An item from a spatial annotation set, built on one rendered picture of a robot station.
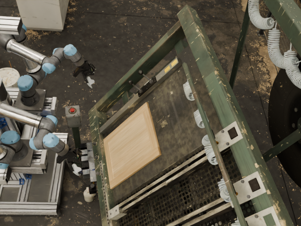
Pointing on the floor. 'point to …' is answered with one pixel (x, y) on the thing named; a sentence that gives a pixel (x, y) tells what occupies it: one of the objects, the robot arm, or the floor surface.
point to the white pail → (9, 76)
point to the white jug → (88, 197)
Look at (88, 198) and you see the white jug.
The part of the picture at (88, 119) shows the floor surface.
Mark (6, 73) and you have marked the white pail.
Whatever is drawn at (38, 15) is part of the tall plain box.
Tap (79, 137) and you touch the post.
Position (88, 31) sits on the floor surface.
